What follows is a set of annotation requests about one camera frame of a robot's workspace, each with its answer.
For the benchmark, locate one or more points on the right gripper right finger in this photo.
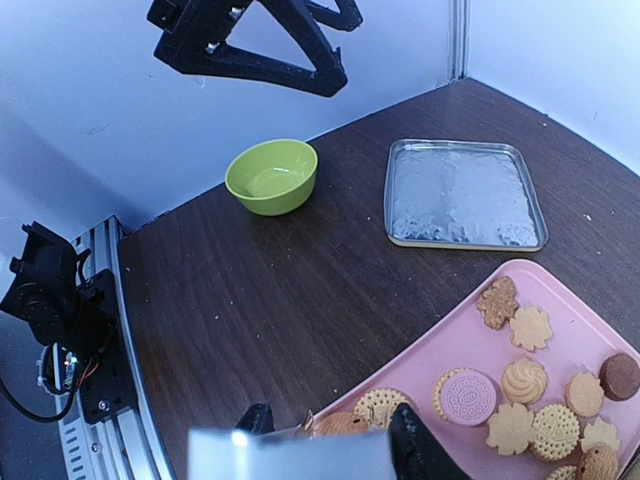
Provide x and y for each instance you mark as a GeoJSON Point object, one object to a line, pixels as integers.
{"type": "Point", "coordinates": [416, 453]}

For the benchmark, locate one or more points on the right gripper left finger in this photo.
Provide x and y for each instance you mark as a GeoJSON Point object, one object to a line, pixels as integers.
{"type": "Point", "coordinates": [256, 417]}

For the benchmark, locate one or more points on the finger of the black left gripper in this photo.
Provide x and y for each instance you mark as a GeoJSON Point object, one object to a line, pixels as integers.
{"type": "Point", "coordinates": [347, 17]}
{"type": "Point", "coordinates": [194, 42]}

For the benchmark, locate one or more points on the silver metal tin lid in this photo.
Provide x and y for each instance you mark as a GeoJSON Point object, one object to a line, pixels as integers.
{"type": "Point", "coordinates": [461, 195]}

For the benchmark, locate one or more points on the pink round cookie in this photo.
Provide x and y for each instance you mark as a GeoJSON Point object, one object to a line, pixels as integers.
{"type": "Point", "coordinates": [468, 398]}

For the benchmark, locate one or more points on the swirl butter cookie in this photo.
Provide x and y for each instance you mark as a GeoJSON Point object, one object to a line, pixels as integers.
{"type": "Point", "coordinates": [524, 381]}

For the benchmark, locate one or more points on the pink tray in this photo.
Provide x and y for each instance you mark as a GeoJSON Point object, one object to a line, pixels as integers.
{"type": "Point", "coordinates": [581, 341]}

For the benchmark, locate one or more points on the green bowl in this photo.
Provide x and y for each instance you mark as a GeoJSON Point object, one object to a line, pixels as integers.
{"type": "Point", "coordinates": [273, 178]}

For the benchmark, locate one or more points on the aluminium corner post left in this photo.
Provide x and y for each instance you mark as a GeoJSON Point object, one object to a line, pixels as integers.
{"type": "Point", "coordinates": [458, 36]}

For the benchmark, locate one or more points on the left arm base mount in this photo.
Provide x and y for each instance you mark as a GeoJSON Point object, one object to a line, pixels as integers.
{"type": "Point", "coordinates": [76, 320]}

